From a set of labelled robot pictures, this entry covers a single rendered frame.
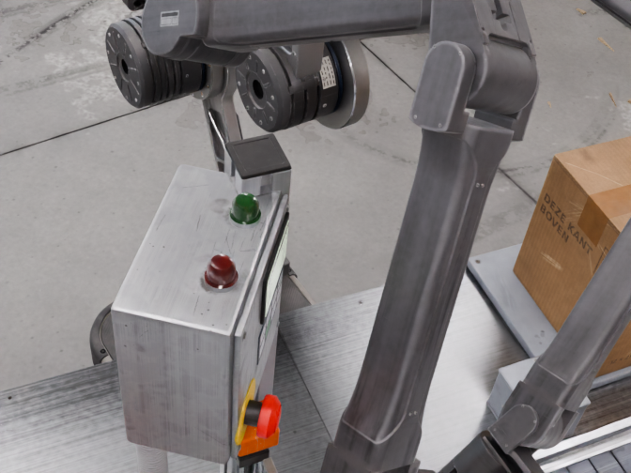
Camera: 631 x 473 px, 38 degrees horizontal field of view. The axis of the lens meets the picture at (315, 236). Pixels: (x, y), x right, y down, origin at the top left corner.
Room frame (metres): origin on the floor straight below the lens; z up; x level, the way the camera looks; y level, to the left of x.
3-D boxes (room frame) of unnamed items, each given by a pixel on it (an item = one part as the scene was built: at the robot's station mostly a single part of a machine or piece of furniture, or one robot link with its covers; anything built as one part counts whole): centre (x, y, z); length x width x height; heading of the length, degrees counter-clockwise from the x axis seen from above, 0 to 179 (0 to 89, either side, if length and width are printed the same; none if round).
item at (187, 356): (0.50, 0.08, 1.38); 0.17 x 0.10 x 0.19; 173
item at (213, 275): (0.46, 0.07, 1.49); 0.03 x 0.03 x 0.02
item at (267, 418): (0.44, 0.03, 1.33); 0.04 x 0.03 x 0.04; 173
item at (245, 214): (0.53, 0.06, 1.49); 0.03 x 0.03 x 0.02
